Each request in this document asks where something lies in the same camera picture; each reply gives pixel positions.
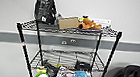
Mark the flat brown cardboard box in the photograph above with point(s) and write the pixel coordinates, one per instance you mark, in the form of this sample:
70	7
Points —
68	23

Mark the orange plush toy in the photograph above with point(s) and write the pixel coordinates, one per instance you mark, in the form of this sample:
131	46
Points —
89	25

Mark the small black box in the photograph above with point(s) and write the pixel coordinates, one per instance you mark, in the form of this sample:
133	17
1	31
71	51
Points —
83	66

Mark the black bag with grey print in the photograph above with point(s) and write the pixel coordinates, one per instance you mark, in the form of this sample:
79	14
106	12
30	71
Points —
51	71

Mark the large black printed bag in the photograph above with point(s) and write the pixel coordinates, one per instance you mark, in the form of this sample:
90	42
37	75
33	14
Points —
44	8

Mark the small white wall socket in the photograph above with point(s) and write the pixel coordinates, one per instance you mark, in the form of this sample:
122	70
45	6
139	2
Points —
64	42
72	41

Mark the long grey wall band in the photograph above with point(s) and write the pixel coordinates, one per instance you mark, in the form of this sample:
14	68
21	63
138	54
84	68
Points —
135	47

